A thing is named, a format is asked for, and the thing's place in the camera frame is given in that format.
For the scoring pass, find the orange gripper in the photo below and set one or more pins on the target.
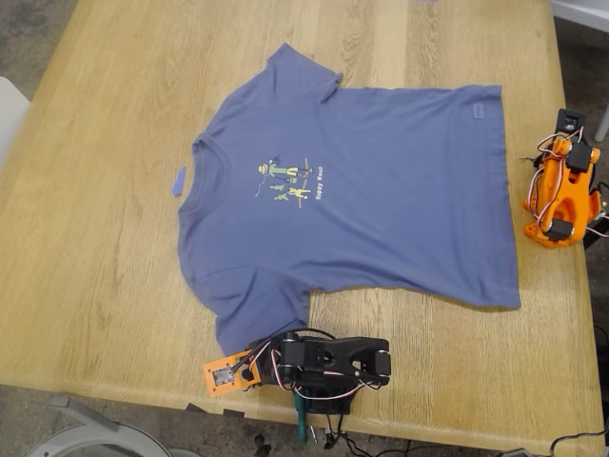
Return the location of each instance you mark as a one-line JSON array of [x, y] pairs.
[[569, 120]]

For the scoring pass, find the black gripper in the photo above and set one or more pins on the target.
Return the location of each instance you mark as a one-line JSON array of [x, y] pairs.
[[272, 366]]

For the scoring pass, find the blue printed T-shirt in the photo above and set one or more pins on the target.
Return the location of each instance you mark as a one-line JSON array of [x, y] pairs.
[[357, 190]]

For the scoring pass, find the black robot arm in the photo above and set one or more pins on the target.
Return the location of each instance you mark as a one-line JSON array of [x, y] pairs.
[[347, 352]]

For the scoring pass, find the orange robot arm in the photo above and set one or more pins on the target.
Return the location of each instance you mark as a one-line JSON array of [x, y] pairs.
[[566, 200]]

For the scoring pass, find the green table clamp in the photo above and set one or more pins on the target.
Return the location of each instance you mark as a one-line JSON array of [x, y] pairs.
[[300, 423]]

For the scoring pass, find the black chair caster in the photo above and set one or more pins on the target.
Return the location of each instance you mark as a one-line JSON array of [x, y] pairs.
[[261, 447]]

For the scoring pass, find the white chair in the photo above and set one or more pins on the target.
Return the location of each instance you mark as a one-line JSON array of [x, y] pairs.
[[585, 12], [12, 114]]

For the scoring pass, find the grey plastic chair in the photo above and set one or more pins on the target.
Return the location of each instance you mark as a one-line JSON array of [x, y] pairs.
[[81, 411]]

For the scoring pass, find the blue tape piece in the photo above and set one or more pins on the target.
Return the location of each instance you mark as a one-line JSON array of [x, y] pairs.
[[178, 183], [426, 1]]

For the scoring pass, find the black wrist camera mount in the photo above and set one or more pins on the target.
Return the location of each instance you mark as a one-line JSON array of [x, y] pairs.
[[569, 121]]

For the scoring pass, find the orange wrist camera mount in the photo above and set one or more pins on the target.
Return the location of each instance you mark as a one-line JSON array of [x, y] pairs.
[[223, 376]]

